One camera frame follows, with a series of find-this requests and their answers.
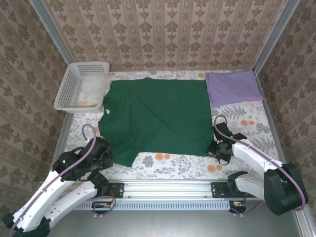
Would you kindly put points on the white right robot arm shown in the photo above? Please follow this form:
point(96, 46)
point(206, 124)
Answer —
point(251, 153)

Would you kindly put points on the white plastic perforated basket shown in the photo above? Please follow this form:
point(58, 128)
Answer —
point(69, 86)

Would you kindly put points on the floral printed tablecloth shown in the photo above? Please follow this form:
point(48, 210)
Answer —
point(172, 168)

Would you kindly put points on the aluminium frame post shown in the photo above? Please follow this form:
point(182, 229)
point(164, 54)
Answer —
point(275, 34)
point(52, 29)

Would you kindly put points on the black connector board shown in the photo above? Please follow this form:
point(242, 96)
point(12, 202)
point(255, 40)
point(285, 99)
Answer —
point(101, 205)
point(238, 205)

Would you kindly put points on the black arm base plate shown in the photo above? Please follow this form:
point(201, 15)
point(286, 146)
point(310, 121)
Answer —
point(218, 190)
point(118, 190)

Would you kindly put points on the aluminium mounting rail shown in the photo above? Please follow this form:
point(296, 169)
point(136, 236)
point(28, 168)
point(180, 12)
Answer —
point(168, 190)

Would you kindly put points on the purple folded t-shirt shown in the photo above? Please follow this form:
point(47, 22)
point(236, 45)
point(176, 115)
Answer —
point(232, 89)

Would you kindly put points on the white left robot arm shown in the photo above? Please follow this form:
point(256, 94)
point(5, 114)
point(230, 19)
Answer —
point(49, 187)

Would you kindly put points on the grey metal panel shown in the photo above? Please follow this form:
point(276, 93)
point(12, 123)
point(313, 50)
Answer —
point(172, 222)

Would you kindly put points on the green t-shirt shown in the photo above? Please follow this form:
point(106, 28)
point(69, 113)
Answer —
point(158, 118)

